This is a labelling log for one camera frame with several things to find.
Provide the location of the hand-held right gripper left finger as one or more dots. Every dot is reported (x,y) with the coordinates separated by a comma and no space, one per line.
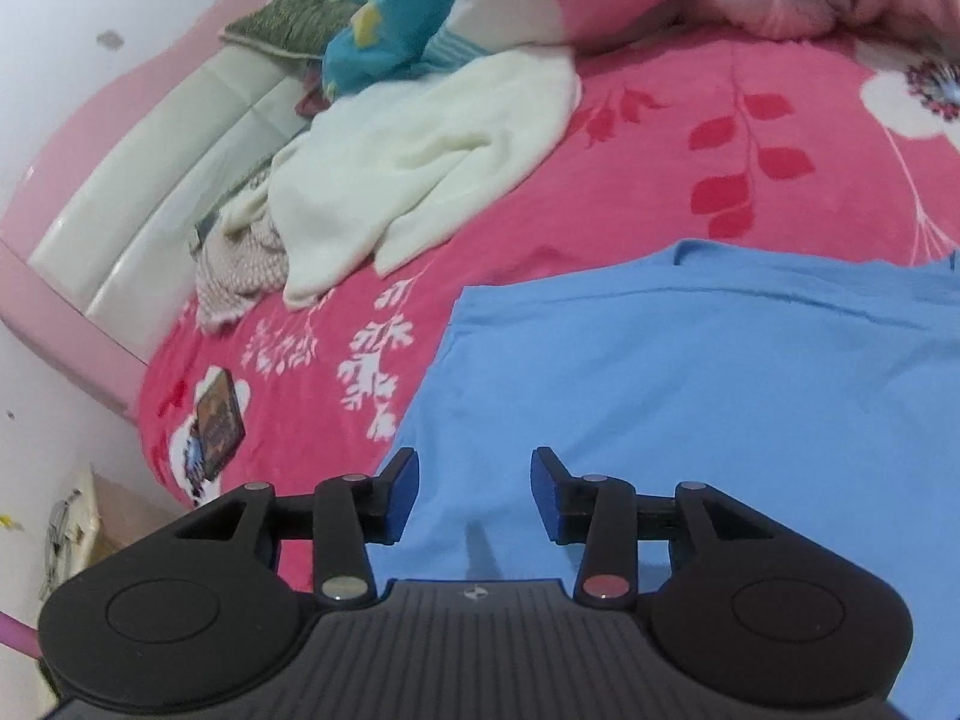
(401,495)

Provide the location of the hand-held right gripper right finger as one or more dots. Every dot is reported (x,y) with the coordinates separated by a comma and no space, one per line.
(544,495)

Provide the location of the blue printed t-shirt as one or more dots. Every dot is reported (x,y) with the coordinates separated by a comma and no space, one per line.
(675,390)

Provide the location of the dark illustrated book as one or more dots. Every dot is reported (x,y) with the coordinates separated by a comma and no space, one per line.
(220,424)

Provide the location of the beige crochet cloth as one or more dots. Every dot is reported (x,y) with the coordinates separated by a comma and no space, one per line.
(232,270)

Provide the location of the light wooden nightstand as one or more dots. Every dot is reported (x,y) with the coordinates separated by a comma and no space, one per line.
(120,517)

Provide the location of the pink floral bedsheet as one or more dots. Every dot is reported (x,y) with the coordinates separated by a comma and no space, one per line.
(600,187)

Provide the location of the pink and white headboard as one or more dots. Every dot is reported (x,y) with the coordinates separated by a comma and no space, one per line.
(150,187)

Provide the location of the pink stick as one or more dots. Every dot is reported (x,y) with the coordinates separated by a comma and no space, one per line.
(16,630)

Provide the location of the blue dotted plush toy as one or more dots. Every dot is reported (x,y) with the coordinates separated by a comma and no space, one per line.
(390,7)

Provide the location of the green textured cushion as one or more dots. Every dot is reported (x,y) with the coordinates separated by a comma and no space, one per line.
(292,19)

